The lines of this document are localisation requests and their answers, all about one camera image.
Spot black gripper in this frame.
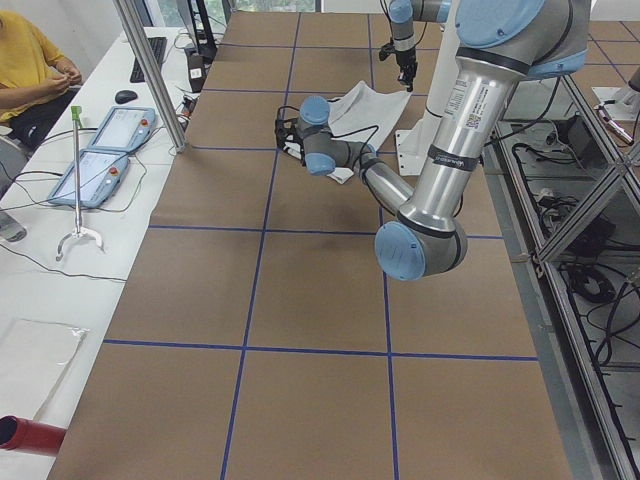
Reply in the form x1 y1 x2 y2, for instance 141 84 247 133
395 49 418 92

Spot black computer mouse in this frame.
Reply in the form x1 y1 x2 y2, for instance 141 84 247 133
114 90 138 105

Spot clear plastic bag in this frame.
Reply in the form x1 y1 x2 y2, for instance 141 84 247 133
1 319 89 420

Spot black box with label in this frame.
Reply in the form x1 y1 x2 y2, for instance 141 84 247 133
185 49 206 93

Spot red cylinder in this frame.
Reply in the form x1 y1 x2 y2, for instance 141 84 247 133
1 415 67 457

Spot black keyboard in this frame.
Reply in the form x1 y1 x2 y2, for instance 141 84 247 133
128 35 169 84

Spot far blue teach pendant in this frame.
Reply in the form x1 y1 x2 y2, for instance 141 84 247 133
88 105 157 153

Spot grey cartoon print t-shirt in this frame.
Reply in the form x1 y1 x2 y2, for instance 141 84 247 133
326 81 411 153

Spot grabber reaching stick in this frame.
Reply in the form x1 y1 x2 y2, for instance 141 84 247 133
56 106 104 262

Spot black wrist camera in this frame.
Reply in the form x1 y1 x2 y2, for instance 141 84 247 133
274 118 301 159
378 42 396 62

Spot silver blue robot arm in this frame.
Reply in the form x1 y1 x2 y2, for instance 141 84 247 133
379 0 452 92
293 1 591 281

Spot blue teach pendant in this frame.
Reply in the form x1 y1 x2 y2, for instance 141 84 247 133
47 149 129 209
88 105 157 153

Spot aluminium frame post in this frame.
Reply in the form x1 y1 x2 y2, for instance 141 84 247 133
113 0 186 153

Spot person in yellow shirt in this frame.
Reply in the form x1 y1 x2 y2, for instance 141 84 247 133
1 10 82 150

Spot black camera cable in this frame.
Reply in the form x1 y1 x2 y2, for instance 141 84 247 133
275 104 379 171

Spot near blue teach pendant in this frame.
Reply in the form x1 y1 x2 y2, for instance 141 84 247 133
47 149 129 209

